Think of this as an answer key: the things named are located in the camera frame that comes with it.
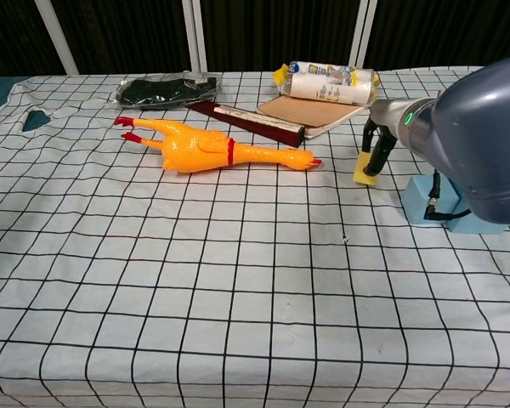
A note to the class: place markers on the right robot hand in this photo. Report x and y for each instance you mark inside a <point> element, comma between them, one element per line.
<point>378,157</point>

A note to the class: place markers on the small yellow foam cube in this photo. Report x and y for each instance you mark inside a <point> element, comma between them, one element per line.
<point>361,176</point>

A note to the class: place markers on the large blue foam cube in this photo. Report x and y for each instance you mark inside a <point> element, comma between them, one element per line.
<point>416,200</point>

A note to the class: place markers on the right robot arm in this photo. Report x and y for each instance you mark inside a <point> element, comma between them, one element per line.
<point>472,127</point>

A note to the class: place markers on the brown cover notebook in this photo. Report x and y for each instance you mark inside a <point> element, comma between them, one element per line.
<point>310,112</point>

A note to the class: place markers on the pack of trash bag rolls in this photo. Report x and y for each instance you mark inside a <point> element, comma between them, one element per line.
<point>323,85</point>

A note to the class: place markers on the dark red long box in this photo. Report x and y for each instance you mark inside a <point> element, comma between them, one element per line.
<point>272,129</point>

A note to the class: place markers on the orange rubber chicken toy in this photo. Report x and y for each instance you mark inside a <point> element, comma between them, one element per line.
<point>187,146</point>

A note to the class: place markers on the checked light blue tablecloth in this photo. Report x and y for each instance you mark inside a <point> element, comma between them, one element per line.
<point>195,276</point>

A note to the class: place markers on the black gloves in plastic bag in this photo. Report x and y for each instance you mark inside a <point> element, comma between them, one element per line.
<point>153,91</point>

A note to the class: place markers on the white double partition post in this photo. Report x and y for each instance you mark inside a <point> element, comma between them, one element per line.
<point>194,34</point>

